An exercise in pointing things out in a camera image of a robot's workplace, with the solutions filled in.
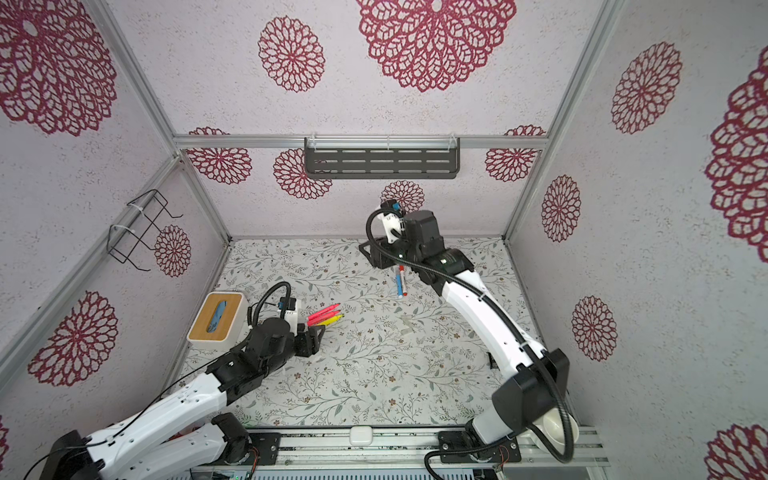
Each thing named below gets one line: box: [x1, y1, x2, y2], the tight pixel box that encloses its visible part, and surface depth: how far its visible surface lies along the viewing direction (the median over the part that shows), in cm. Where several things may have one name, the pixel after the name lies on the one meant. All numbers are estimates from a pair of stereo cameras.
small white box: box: [350, 426, 373, 446], surface depth 76 cm
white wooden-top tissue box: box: [187, 291, 250, 353], surface depth 94 cm
